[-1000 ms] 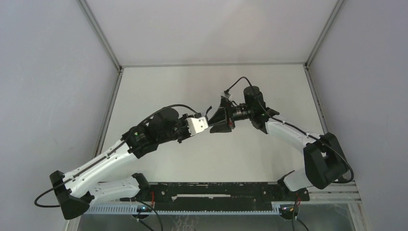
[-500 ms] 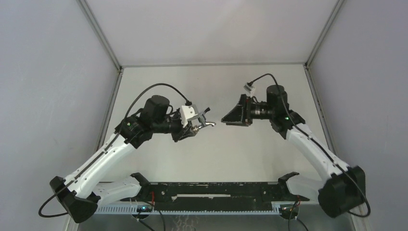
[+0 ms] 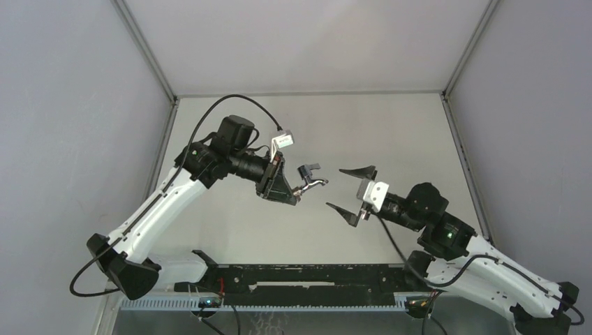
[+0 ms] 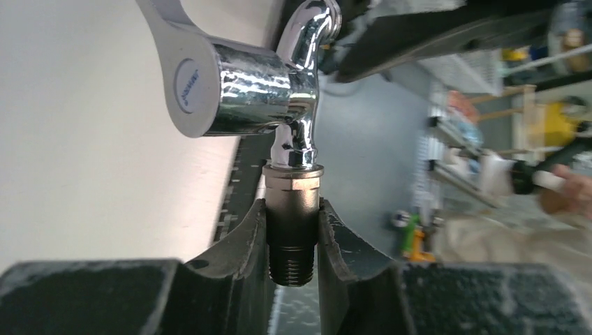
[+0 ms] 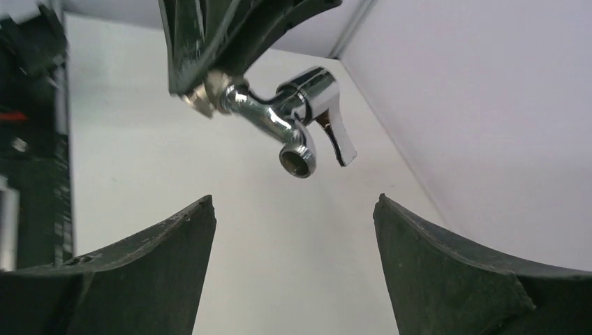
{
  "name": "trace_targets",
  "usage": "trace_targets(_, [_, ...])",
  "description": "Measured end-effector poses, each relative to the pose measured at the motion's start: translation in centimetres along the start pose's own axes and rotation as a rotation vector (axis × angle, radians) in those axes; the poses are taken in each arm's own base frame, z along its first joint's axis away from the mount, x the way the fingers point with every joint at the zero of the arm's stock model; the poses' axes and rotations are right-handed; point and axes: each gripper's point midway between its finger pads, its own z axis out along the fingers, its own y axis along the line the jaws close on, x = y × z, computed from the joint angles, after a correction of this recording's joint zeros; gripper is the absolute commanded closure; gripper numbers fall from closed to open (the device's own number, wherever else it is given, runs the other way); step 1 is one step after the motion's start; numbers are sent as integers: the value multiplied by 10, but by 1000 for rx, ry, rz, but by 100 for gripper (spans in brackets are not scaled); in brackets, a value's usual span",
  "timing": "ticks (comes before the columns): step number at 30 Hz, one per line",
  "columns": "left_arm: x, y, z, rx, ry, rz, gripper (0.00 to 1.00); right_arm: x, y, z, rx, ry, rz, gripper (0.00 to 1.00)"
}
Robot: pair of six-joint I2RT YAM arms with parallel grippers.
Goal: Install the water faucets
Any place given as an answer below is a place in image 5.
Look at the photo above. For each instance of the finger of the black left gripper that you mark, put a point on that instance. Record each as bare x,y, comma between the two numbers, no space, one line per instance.
196,32
267,23

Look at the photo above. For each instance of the threaded metal pipe fitting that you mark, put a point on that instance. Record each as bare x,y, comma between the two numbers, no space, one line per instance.
206,97

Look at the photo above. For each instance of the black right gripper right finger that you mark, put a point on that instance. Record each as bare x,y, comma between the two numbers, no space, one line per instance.
442,283

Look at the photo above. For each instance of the chrome water faucet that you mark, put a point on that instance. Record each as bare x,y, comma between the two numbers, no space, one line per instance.
312,96

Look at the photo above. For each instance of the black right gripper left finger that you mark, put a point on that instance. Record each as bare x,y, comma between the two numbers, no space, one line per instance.
148,283

